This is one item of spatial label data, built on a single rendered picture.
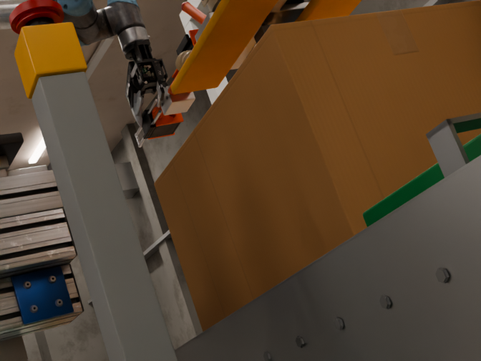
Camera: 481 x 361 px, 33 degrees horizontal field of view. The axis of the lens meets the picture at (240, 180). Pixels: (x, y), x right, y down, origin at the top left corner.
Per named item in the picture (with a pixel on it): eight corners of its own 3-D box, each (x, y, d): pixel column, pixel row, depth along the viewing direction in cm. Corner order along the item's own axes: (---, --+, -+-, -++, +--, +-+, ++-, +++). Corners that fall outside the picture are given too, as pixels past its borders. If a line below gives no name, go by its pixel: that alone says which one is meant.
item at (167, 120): (184, 120, 199) (177, 102, 201) (156, 125, 196) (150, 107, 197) (174, 135, 207) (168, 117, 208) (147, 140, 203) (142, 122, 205)
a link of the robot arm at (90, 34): (57, 9, 201) (99, -5, 202) (69, 29, 212) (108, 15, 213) (65, 36, 199) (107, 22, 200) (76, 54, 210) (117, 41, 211)
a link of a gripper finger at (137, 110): (134, 116, 194) (137, 83, 198) (129, 127, 199) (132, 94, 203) (147, 119, 195) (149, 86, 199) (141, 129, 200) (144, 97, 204)
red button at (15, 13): (74, 20, 103) (65, -7, 104) (20, 24, 99) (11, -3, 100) (64, 48, 108) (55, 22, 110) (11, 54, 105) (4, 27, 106)
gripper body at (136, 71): (141, 83, 196) (127, 40, 199) (133, 99, 204) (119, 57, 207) (169, 79, 200) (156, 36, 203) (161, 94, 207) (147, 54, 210)
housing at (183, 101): (197, 98, 188) (191, 82, 189) (170, 102, 185) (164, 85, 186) (188, 112, 194) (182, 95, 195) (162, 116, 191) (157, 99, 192)
